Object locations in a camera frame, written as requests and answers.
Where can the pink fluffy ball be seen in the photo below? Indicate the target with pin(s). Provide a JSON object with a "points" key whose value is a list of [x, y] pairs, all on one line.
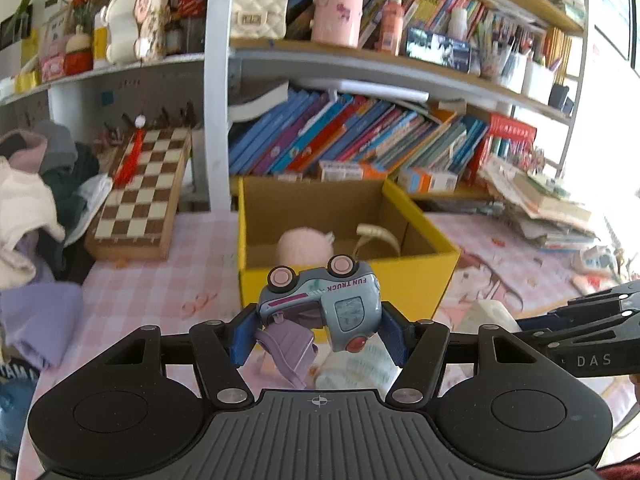
{"points": [[302, 247]]}

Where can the row of orange spine books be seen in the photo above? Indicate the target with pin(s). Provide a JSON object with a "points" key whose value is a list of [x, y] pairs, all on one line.
{"points": [[559, 55]]}

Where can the white light bar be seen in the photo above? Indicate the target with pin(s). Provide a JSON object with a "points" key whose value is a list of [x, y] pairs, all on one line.
{"points": [[365, 90]]}

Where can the purple garment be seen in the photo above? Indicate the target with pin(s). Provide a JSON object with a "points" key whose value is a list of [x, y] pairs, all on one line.
{"points": [[35, 320]]}

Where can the red printed box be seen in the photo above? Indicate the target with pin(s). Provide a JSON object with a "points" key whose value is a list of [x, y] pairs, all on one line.
{"points": [[512, 132]]}

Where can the white thick book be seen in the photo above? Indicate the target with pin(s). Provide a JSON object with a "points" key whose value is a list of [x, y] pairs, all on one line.
{"points": [[257, 102]]}

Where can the white soft packet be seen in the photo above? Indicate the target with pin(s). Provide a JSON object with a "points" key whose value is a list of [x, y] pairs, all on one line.
{"points": [[487, 316]]}

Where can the row of colourful picture books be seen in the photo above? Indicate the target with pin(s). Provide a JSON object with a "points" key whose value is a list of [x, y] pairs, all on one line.
{"points": [[440, 5]]}

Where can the white pen holder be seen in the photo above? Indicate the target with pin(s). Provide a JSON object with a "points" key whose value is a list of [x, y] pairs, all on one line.
{"points": [[538, 82]]}

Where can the orange bottle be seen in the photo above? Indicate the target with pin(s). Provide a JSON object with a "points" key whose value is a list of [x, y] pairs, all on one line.
{"points": [[391, 27]]}

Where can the clear pen holder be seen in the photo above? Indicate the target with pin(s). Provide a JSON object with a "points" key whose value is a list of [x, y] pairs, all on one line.
{"points": [[511, 70]]}

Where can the wooden chessboard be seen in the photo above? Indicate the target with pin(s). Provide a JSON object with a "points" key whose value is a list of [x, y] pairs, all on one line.
{"points": [[140, 195]]}

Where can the beige curved toy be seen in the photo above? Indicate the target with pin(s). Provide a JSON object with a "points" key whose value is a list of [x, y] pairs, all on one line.
{"points": [[377, 236]]}

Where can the row of leaning books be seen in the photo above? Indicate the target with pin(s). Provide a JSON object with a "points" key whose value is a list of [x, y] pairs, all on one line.
{"points": [[345, 135]]}

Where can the white shelf unit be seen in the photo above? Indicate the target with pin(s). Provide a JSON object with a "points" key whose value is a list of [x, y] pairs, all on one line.
{"points": [[217, 85]]}

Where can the stack of papers and books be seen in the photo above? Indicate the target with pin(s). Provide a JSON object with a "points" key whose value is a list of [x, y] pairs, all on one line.
{"points": [[540, 200]]}

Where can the yellow cardboard box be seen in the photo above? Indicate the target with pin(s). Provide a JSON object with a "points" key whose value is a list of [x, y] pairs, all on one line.
{"points": [[425, 280]]}

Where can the purple toy backpack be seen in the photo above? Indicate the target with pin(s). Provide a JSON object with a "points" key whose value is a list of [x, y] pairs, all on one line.
{"points": [[290, 355]]}

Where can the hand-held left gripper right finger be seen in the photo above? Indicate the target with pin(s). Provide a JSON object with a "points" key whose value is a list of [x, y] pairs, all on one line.
{"points": [[397, 335]]}

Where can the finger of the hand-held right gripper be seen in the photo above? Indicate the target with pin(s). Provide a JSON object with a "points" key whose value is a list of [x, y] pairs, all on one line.
{"points": [[610, 299], [590, 327]]}

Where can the pink white hanging ornament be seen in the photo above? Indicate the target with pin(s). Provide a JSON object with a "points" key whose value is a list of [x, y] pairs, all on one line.
{"points": [[152, 15]]}

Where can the white plush toy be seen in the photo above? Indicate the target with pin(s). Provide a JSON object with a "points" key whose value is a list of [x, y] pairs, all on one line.
{"points": [[120, 25]]}

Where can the pink checkered desk mat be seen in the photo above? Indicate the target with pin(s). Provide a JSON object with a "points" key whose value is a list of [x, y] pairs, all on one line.
{"points": [[150, 290]]}

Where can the orange white small box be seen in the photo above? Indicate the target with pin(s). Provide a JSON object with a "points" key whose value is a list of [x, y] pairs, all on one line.
{"points": [[429, 180], [350, 170]]}

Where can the black box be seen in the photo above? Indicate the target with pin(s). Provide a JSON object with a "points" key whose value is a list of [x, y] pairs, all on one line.
{"points": [[562, 99]]}

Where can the red tassel ornament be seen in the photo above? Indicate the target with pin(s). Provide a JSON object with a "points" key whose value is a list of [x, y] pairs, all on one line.
{"points": [[131, 157]]}

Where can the light blue toy car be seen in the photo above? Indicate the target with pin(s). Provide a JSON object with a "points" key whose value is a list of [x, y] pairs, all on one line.
{"points": [[345, 305]]}

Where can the pile of dark clothes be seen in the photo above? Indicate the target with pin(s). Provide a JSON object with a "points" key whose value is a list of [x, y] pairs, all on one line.
{"points": [[70, 160]]}

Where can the pink cylinder holder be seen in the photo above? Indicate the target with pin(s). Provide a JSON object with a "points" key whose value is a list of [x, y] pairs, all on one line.
{"points": [[337, 5]]}

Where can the white quilted pearl handbag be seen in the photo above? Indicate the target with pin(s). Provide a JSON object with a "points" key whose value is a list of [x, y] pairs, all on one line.
{"points": [[257, 10]]}

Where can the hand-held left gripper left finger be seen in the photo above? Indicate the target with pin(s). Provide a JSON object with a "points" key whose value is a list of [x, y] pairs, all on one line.
{"points": [[245, 337]]}

